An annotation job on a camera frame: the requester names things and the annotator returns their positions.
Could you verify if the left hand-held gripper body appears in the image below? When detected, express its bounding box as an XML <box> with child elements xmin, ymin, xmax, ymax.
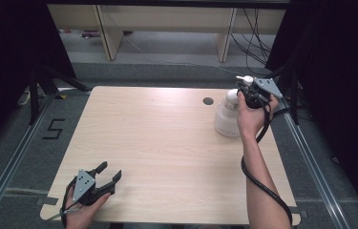
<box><xmin>72</xmin><ymin>169</ymin><xmax>117</xmax><ymax>207</ymax></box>

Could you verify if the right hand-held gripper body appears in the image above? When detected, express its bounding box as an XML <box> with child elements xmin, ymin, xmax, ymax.
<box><xmin>242</xmin><ymin>77</ymin><xmax>284</xmax><ymax>110</ymax></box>

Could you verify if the white pump bottle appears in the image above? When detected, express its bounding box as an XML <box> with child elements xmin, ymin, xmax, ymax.
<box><xmin>223</xmin><ymin>74</ymin><xmax>255</xmax><ymax>113</ymax></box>

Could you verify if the person's right hand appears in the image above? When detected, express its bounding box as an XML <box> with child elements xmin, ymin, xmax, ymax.
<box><xmin>236</xmin><ymin>93</ymin><xmax>280</xmax><ymax>138</ymax></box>

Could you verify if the person's left hand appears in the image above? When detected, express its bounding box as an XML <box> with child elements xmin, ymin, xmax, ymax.
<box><xmin>65</xmin><ymin>186</ymin><xmax>113</xmax><ymax>229</ymax></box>

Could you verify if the black metal stand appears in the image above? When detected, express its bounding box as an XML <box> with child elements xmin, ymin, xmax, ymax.
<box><xmin>262</xmin><ymin>60</ymin><xmax>301</xmax><ymax>126</ymax></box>
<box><xmin>28</xmin><ymin>62</ymin><xmax>93</xmax><ymax>126</ymax></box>

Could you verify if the black curtain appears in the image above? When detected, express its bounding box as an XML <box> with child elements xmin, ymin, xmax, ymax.
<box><xmin>0</xmin><ymin>0</ymin><xmax>76</xmax><ymax>160</ymax></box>
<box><xmin>264</xmin><ymin>0</ymin><xmax>358</xmax><ymax>220</ymax></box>

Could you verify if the light wooden cabinet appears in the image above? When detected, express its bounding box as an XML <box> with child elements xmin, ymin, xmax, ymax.
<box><xmin>46</xmin><ymin>3</ymin><xmax>286</xmax><ymax>63</ymax></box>

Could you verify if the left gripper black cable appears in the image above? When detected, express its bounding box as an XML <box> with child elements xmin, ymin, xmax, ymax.
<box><xmin>59</xmin><ymin>177</ymin><xmax>79</xmax><ymax>229</ymax></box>

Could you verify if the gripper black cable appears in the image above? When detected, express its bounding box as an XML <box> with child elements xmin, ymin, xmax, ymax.
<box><xmin>241</xmin><ymin>96</ymin><xmax>295</xmax><ymax>229</ymax></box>
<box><xmin>59</xmin><ymin>177</ymin><xmax>79</xmax><ymax>229</ymax></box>

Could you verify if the black floor cable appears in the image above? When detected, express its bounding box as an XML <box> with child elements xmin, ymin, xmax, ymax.
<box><xmin>273</xmin><ymin>108</ymin><xmax>292</xmax><ymax>118</ymax></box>

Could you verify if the thin grey gripper cable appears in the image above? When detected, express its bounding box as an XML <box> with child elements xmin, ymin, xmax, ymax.
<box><xmin>46</xmin><ymin>208</ymin><xmax>80</xmax><ymax>221</ymax></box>

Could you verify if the bundle of black hanging cables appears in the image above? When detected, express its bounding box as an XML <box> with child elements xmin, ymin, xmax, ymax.
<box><xmin>230</xmin><ymin>9</ymin><xmax>274</xmax><ymax>76</ymax></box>

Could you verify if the thin white floor cable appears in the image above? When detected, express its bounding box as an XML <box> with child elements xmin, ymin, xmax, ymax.
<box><xmin>121</xmin><ymin>33</ymin><xmax>255</xmax><ymax>80</ymax></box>

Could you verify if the metal floor rail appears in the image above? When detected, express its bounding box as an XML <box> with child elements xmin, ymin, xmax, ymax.
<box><xmin>277</xmin><ymin>95</ymin><xmax>352</xmax><ymax>229</ymax></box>
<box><xmin>0</xmin><ymin>94</ymin><xmax>56</xmax><ymax>229</ymax></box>

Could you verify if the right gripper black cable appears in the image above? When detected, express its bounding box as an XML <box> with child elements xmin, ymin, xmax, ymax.
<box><xmin>241</xmin><ymin>96</ymin><xmax>295</xmax><ymax>229</ymax></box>

